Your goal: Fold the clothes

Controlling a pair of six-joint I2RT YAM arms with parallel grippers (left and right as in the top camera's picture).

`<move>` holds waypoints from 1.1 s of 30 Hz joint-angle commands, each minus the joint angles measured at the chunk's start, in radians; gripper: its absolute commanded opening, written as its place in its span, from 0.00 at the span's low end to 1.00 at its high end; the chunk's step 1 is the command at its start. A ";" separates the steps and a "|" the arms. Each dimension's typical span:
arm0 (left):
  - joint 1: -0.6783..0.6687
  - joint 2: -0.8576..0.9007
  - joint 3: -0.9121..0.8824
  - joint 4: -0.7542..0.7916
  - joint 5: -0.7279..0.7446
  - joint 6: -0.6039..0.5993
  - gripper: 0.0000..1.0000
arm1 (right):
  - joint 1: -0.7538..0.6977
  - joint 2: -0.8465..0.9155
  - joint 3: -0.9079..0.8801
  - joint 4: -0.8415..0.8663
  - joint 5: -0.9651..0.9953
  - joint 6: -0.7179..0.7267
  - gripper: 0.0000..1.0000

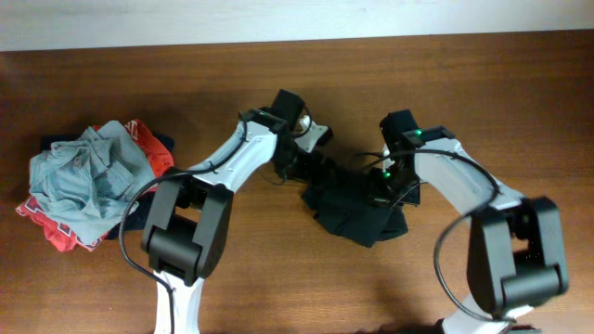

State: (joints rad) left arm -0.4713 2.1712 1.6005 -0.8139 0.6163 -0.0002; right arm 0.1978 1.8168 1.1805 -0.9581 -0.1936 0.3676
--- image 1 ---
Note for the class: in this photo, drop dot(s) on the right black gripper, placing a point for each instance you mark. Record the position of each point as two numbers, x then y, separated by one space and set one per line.
377 195

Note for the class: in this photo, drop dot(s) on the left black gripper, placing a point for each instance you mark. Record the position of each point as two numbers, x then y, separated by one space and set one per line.
303 163

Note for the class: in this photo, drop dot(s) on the black Nike t-shirt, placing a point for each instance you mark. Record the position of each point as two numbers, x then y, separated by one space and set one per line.
354 205

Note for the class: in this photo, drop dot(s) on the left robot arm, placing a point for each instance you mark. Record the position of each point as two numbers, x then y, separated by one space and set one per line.
185 233

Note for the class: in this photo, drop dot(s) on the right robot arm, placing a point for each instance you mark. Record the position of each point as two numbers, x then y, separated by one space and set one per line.
516 258

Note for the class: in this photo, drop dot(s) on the grey crumpled t-shirt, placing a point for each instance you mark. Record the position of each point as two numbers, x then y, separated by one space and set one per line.
88 183

